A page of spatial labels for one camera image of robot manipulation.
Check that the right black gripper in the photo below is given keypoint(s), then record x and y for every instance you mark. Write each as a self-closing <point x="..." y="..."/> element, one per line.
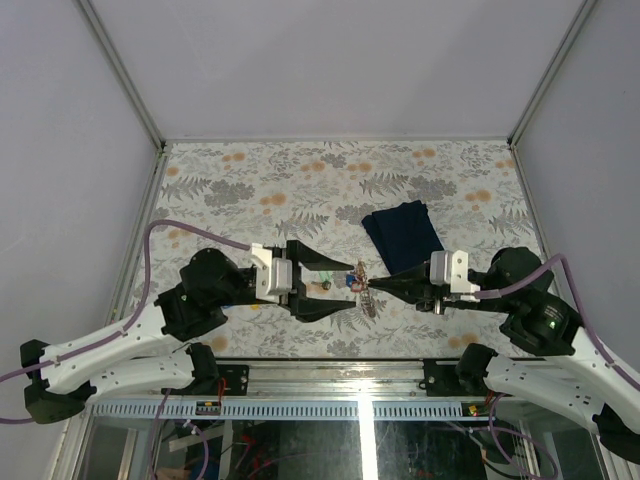
<point x="413" y="285"/>

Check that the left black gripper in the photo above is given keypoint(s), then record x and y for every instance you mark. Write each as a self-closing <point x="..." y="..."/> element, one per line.
<point x="311" y="308"/>

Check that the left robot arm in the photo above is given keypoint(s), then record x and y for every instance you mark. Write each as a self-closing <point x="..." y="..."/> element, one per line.
<point x="158" y="347"/>

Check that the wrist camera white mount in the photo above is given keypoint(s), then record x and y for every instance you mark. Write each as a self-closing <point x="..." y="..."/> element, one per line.
<point x="451" y="269"/>
<point x="274" y="272"/>

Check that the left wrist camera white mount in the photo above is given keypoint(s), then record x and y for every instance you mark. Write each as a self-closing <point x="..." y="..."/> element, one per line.
<point x="274" y="272"/>

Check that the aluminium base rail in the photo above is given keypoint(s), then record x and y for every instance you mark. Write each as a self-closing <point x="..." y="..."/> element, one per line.
<point x="325" y="377"/>

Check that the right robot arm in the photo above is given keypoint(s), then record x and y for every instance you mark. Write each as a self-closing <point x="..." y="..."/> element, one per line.
<point x="603" y="397"/>

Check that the metal keyring with yellow handle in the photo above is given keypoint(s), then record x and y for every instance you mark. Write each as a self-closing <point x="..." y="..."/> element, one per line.
<point x="357" y="282"/>

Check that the dark blue folded cloth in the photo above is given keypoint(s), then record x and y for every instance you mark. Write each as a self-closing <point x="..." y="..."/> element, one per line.
<point x="404" y="236"/>

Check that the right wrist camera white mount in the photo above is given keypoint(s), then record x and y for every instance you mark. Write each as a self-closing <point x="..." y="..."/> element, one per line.
<point x="451" y="269"/>

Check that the slotted grey cable duct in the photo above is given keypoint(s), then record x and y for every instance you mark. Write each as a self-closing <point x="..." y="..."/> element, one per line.
<point x="236" y="409"/>

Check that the green key tag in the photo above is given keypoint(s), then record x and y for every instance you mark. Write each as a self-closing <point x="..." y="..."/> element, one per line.
<point x="324" y="281"/>

